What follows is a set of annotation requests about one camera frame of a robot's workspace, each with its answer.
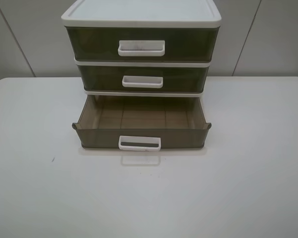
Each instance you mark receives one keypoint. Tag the dark translucent drawer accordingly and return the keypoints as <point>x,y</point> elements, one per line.
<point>142,123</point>
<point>143,79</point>
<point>143,44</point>

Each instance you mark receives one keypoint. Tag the white plastic drawer cabinet frame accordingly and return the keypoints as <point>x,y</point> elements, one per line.
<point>143,14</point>

